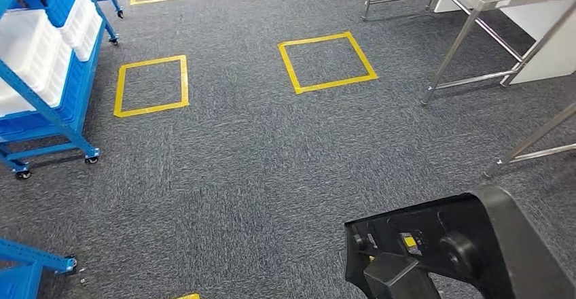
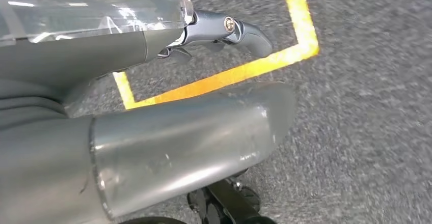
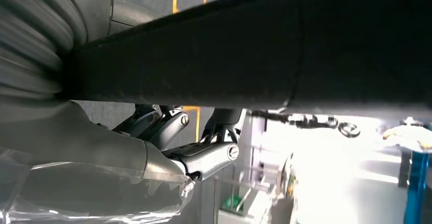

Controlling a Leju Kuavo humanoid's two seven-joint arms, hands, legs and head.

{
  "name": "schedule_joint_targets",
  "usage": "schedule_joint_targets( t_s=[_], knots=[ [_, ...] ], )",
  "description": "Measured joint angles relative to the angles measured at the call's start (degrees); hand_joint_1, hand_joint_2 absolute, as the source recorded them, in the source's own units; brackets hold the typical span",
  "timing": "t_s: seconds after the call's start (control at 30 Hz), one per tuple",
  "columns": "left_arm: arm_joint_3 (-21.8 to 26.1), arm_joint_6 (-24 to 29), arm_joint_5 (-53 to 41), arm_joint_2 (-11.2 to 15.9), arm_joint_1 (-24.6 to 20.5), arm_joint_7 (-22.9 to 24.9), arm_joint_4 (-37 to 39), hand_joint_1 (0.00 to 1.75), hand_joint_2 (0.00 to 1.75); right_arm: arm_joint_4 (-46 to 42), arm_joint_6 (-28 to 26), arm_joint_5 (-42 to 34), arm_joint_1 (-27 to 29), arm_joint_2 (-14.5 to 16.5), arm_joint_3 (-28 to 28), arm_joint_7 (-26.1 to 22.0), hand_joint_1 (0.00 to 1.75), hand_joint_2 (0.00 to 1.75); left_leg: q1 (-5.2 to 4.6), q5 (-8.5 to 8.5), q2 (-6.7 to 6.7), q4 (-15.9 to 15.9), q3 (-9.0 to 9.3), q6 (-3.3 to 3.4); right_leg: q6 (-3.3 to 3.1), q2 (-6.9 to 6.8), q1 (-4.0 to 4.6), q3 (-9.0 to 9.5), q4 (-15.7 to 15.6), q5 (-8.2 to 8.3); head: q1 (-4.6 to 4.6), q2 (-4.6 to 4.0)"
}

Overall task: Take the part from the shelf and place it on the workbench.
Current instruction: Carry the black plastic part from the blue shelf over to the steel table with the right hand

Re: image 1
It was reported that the blue metal shelf rack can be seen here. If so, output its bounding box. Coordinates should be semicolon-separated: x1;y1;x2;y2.
0;237;78;299

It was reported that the white plastic crate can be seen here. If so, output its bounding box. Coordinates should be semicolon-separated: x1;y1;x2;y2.
0;8;64;91
71;13;105;63
60;0;99;41
0;40;74;119

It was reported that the stainless steel workbench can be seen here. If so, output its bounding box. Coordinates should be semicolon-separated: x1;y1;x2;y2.
482;102;576;180

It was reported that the black plastic plate frame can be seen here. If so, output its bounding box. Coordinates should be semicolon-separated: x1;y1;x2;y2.
344;185;576;299

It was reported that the white cabinet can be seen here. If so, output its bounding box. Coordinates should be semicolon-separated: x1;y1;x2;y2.
433;0;576;86

